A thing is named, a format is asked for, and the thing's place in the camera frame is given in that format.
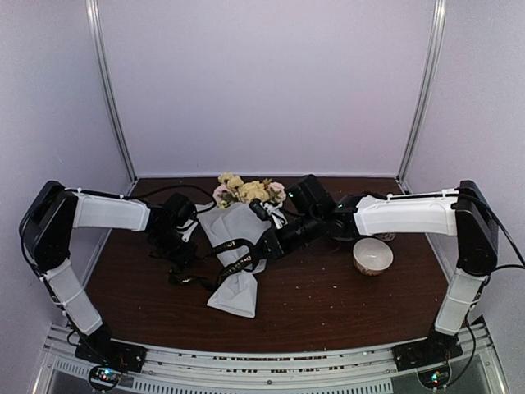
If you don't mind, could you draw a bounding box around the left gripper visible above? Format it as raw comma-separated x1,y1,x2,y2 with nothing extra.
151,227,198,265

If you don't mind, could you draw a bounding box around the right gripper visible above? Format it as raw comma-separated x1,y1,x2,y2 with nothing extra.
250,209,324,259

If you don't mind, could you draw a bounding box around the black lanyard strap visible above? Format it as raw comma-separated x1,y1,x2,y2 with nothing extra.
167,238,258,288

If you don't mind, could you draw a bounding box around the white wrapping paper sheet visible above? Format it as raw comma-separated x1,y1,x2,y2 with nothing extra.
199,203,287,318

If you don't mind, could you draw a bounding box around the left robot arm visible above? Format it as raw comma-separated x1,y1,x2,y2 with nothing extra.
19,181,216,364

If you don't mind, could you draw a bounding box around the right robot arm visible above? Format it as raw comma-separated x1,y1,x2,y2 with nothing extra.
253,175,507,363

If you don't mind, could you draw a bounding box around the round white bowl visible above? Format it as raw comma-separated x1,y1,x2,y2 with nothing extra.
353,238,394,276

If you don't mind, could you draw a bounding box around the patterned mug yellow inside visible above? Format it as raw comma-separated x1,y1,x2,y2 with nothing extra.
375,232,396,242

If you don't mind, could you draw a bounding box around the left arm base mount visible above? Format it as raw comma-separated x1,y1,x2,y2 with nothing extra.
75,324,147,392

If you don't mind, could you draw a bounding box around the front aluminium rail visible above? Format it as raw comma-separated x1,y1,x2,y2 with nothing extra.
34,315,504,394

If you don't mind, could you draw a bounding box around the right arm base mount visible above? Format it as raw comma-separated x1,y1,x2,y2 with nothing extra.
392,331,463,391

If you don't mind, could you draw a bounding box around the right aluminium frame post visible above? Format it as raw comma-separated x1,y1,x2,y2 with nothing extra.
396,0,447,189

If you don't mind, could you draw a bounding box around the aluminium frame post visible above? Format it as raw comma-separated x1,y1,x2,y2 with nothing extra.
85,0,138,182
396,0,447,189

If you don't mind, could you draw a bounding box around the left aluminium frame post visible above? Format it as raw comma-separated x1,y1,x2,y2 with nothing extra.
85,0,138,182

